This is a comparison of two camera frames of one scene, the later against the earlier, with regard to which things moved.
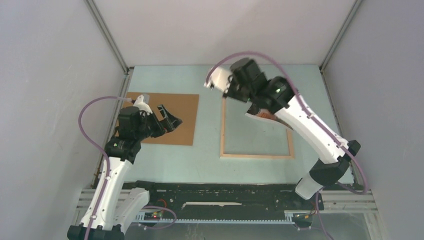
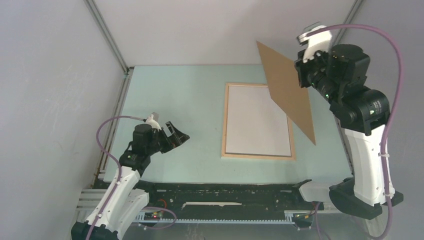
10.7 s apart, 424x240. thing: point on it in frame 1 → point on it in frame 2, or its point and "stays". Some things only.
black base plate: (227, 200) stays
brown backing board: (183, 107) → (285, 89)
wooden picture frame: (223, 156) stays
